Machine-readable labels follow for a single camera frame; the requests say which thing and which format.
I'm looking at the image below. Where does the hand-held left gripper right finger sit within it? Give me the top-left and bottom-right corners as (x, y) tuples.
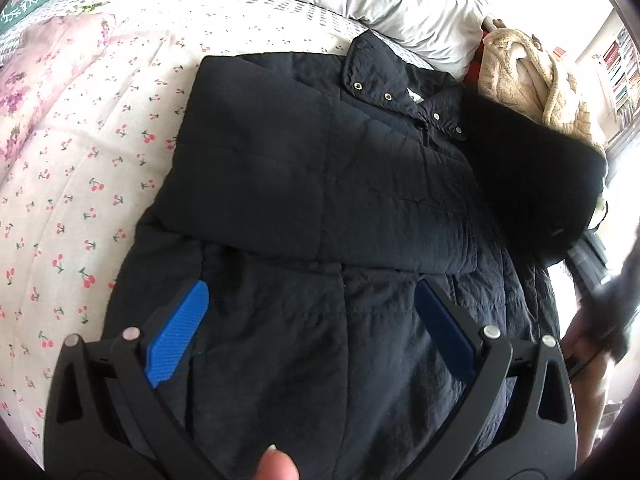
(400, 280), (579, 480)

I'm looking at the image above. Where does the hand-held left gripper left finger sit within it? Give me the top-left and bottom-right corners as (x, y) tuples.
(42, 280), (226, 480)

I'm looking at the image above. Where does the black quilted jacket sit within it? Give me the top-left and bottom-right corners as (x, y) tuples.
(102, 29), (608, 480)

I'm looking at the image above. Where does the person's left hand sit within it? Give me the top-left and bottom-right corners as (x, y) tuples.
(254, 444), (302, 480)

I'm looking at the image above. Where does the cherry print bed quilt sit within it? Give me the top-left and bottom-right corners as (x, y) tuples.
(0, 7), (361, 468)

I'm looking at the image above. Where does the bookshelf with books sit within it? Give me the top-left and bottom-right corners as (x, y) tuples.
(594, 24), (640, 147)

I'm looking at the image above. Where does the beige fleece blanket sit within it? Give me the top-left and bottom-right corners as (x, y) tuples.
(476, 19), (608, 161)

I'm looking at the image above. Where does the pink floral comforter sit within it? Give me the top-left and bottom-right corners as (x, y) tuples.
(0, 12), (118, 158)

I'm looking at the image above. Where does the white pillow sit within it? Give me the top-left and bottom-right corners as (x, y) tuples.
(219, 0), (492, 81)

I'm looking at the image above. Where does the dotted white bed sheet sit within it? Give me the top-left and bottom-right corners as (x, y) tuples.
(0, 0), (436, 71)

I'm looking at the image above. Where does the teal coral print cushion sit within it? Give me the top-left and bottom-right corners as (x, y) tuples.
(0, 0), (68, 37)

